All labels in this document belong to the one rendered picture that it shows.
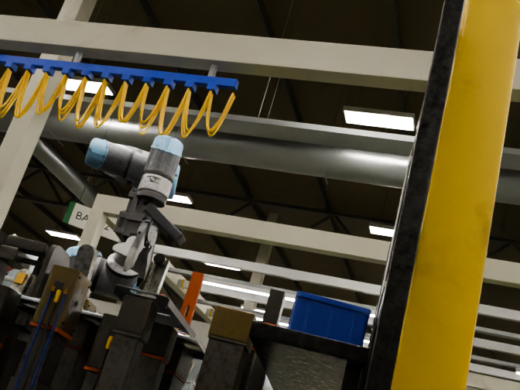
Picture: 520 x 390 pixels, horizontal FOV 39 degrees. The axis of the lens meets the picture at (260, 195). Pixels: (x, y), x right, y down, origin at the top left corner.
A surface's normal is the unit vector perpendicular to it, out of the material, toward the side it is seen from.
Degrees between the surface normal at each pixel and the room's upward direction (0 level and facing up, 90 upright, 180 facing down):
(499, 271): 90
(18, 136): 90
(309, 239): 90
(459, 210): 90
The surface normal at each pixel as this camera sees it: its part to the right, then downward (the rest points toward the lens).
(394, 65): -0.22, -0.42
